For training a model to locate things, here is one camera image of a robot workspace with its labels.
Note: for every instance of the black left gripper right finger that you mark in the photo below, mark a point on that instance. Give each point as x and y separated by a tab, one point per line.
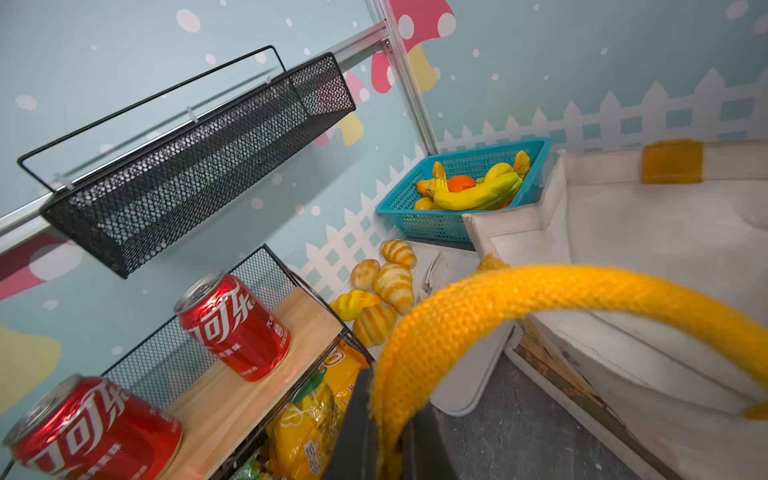
424	453

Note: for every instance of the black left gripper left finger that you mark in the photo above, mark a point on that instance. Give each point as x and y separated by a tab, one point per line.
353	457

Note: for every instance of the yellow snack bag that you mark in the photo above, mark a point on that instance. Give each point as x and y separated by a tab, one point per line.
302	437

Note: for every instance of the canvas tote bag yellow handles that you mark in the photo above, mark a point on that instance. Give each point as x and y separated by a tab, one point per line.
646	275

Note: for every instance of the white plastic tray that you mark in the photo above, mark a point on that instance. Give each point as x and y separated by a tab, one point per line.
435	335

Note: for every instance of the large striped croissant left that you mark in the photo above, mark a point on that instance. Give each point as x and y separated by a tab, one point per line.
375	324

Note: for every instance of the yellow striped bread roll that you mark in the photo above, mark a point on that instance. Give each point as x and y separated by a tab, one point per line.
348	306

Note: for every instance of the red cola can right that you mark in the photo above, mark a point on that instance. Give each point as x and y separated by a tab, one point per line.
224	316

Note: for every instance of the red cola can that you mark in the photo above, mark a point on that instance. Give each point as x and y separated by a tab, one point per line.
224	316
90	428

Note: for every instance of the steel tongs white tips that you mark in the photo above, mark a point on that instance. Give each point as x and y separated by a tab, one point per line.
432	276

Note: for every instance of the long striped croissant centre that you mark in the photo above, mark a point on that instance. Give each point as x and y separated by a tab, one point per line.
394	285

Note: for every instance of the pale round bread roll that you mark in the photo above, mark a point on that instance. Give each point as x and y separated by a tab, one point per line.
364	273

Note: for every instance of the small striped croissant right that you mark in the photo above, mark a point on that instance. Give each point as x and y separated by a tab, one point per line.
399	252

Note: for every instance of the teal plastic basket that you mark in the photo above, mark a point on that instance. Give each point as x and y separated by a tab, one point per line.
430	201

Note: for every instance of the orange fruit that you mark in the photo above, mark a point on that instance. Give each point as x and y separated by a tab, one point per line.
460	183

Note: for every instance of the yellow banana bunch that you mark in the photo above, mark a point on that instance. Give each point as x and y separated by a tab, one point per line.
498	187

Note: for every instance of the red cola can left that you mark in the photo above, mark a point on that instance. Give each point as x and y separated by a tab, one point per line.
90	428

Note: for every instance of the yellow starfruit piece front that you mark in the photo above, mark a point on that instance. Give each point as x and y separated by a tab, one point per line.
522	164

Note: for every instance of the black wire two-tier shelf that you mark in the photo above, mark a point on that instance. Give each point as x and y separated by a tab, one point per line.
216	407

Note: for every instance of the black mesh wall basket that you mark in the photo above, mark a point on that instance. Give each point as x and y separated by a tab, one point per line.
127	212

